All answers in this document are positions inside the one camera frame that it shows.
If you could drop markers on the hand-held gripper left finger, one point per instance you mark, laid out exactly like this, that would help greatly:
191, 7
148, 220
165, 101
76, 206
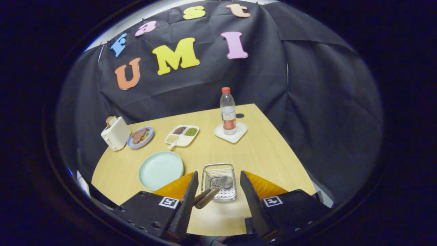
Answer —
153, 212

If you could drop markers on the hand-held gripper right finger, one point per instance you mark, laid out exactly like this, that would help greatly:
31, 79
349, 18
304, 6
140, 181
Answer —
290, 212

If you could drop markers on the light green round plate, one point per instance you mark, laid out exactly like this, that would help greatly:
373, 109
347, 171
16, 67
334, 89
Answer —
160, 169

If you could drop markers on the blue oval plate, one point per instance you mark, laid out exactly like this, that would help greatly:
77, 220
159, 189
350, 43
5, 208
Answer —
129, 141

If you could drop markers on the pale soybeans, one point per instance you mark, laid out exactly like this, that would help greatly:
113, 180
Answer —
172, 139

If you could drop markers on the green lettuce leaves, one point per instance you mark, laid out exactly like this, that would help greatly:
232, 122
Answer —
147, 135

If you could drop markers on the brown steak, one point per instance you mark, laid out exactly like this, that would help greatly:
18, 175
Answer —
139, 135

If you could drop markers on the white divided dish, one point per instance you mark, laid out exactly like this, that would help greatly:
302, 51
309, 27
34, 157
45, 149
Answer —
186, 140

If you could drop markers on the white toaster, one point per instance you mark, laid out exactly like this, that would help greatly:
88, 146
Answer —
116, 136

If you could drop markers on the dark red beans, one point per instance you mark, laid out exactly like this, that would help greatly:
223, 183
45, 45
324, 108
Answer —
180, 130

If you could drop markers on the green mung beans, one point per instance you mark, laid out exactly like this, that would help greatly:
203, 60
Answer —
191, 132

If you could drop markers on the white square coaster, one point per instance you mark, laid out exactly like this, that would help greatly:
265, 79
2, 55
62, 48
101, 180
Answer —
239, 133

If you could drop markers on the brown toast slice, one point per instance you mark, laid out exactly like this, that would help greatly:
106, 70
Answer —
110, 120

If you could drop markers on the black table grommet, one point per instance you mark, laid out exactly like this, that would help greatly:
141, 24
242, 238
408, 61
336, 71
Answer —
240, 115

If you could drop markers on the black backdrop cloth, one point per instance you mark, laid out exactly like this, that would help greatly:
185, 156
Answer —
307, 102

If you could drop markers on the clear red-capped water bottle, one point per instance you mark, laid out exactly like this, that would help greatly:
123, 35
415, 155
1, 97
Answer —
228, 116

